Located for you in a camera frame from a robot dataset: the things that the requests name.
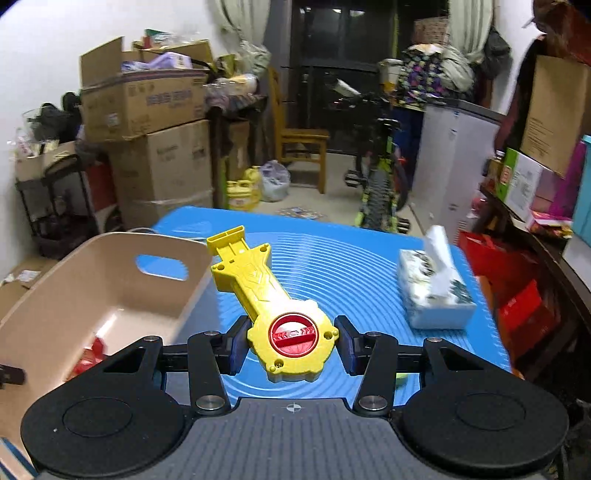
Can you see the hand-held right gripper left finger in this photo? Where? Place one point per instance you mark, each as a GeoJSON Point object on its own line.
{"type": "Point", "coordinates": [237, 344]}

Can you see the dark wooden side table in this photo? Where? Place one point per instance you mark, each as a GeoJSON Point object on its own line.
{"type": "Point", "coordinates": [554, 258]}

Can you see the pale curtain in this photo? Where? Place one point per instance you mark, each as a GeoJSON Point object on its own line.
{"type": "Point", "coordinates": [468, 37]}
{"type": "Point", "coordinates": [244, 37]}

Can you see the red shiny packet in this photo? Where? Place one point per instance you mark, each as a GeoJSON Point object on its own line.
{"type": "Point", "coordinates": [94, 353]}

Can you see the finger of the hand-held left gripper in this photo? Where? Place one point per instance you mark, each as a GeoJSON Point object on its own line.
{"type": "Point", "coordinates": [10, 374]}

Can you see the plain brown cardboard box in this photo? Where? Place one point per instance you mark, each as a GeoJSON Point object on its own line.
{"type": "Point", "coordinates": [558, 115]}

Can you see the large stacked cardboard box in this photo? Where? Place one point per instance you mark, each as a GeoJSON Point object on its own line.
{"type": "Point", "coordinates": [138, 106]}

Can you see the colourful patterned garment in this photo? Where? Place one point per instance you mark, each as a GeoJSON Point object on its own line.
{"type": "Point", "coordinates": [422, 78]}

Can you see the wooden chair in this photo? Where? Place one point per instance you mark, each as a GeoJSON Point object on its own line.
{"type": "Point", "coordinates": [302, 138]}

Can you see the printed tissue pack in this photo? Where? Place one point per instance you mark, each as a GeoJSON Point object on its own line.
{"type": "Point", "coordinates": [434, 295]}

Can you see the green red bicycle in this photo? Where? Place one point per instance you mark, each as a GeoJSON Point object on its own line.
{"type": "Point", "coordinates": [381, 184]}

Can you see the white cabinet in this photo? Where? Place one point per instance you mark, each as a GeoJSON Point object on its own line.
{"type": "Point", "coordinates": [443, 161]}

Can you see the blue measuring mat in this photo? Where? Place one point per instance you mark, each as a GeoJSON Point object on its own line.
{"type": "Point", "coordinates": [351, 277]}

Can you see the yellow toy launcher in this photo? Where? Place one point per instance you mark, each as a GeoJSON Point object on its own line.
{"type": "Point", "coordinates": [258, 286]}

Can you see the beige plastic bin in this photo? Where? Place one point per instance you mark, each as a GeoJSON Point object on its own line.
{"type": "Point", "coordinates": [69, 286]}

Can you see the green white red-label box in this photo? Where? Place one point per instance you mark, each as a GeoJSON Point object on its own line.
{"type": "Point", "coordinates": [524, 184]}

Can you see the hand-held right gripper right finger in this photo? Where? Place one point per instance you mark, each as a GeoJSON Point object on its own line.
{"type": "Point", "coordinates": [346, 344]}

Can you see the tape wrapped cardboard box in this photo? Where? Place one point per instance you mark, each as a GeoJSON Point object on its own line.
{"type": "Point", "coordinates": [166, 170]}

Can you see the red shopping bag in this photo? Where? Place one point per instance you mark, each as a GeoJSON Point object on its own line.
{"type": "Point", "coordinates": [517, 295]}

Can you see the yellow plastic jug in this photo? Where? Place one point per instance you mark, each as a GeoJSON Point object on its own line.
{"type": "Point", "coordinates": [242, 194]}

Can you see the translucent plastic bag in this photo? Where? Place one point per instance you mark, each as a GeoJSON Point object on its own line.
{"type": "Point", "coordinates": [275, 182]}

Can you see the black shelf rack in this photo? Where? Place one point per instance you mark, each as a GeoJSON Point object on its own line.
{"type": "Point", "coordinates": [55, 230]}

